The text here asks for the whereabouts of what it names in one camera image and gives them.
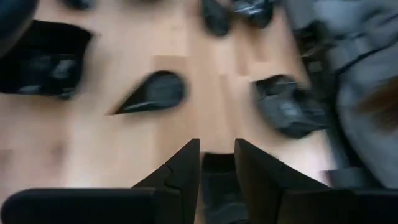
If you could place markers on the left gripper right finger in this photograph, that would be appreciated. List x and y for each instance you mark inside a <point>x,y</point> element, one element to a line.
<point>267,193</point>

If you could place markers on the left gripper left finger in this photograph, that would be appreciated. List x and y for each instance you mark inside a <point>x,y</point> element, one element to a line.
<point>177,193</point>

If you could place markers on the black mouse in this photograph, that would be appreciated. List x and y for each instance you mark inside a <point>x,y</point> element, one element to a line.
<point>216,18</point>

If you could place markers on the black spoon shaped mini plate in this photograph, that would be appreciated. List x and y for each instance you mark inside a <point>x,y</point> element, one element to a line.
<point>255,12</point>

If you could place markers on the large black plastic plate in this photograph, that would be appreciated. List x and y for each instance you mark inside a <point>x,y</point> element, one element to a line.
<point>40,68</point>

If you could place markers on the black leaf shaped mini plate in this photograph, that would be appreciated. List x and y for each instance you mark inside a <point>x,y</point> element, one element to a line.
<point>158,93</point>

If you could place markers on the person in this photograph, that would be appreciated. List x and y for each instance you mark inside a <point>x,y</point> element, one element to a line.
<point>367,62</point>

